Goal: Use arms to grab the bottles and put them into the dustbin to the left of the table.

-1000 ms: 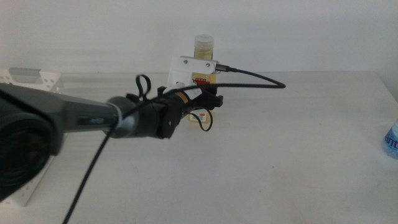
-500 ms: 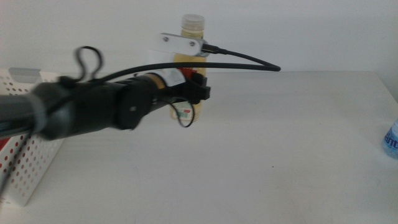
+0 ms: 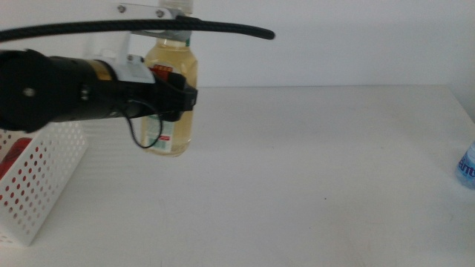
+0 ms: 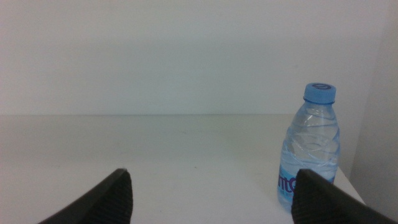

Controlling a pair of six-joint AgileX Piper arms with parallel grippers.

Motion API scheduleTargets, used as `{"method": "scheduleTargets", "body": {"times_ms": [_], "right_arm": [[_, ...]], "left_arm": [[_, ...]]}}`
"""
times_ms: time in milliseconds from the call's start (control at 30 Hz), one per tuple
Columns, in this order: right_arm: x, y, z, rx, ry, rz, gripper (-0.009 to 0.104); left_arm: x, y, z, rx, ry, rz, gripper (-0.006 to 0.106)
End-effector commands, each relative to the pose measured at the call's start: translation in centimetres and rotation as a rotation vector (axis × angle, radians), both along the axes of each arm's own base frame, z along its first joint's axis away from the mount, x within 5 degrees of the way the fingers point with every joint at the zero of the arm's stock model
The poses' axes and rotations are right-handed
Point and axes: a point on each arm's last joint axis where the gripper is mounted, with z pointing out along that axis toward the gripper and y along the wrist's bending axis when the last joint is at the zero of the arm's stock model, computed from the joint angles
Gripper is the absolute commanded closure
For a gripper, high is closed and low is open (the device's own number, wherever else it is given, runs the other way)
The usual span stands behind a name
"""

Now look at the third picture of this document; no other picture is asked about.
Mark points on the white perforated plastic basket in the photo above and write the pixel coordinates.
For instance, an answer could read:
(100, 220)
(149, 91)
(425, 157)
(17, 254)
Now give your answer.
(44, 167)

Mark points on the blue-capped water bottle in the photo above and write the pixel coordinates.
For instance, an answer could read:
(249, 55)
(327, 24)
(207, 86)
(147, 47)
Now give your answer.
(468, 168)

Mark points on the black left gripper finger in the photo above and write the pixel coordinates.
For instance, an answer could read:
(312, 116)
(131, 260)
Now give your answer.
(178, 98)

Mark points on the yellow juice bottle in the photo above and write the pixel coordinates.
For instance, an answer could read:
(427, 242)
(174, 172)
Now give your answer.
(182, 63)

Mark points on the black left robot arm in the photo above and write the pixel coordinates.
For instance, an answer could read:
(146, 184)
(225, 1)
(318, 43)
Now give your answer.
(37, 91)

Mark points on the red soda can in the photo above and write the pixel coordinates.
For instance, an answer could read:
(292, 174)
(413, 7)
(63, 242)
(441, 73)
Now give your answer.
(13, 154)

